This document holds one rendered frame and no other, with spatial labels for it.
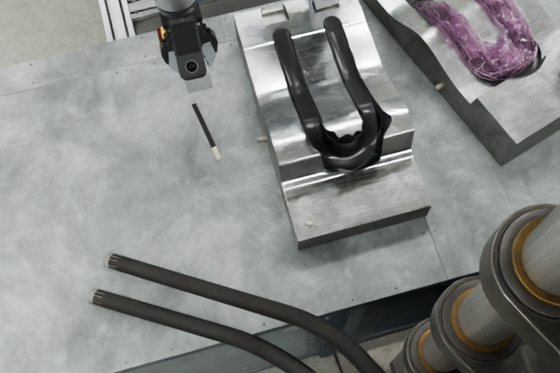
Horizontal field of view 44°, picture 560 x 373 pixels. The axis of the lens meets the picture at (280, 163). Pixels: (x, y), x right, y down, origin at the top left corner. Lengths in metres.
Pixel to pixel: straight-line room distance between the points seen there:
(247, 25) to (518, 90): 0.55
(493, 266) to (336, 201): 0.75
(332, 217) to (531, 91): 0.45
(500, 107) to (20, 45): 1.81
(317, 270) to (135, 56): 0.62
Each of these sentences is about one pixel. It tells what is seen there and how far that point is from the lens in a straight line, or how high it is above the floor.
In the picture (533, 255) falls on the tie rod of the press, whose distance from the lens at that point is 0.57.
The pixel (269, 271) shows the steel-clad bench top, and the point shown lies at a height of 0.80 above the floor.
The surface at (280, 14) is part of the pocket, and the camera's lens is 1.51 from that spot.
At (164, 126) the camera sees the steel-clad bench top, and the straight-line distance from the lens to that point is 1.47.
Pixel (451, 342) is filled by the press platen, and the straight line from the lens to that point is 0.83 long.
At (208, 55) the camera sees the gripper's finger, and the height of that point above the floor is 0.99.
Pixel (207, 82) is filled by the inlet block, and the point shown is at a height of 0.93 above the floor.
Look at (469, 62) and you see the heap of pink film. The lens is 1.45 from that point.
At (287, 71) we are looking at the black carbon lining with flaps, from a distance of 1.41.
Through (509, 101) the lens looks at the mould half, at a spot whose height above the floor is 0.91.
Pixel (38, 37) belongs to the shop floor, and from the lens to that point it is 2.69.
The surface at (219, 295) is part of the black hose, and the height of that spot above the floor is 0.88.
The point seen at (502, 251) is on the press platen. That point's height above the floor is 1.54.
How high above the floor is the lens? 2.10
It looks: 67 degrees down
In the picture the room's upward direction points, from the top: 4 degrees counter-clockwise
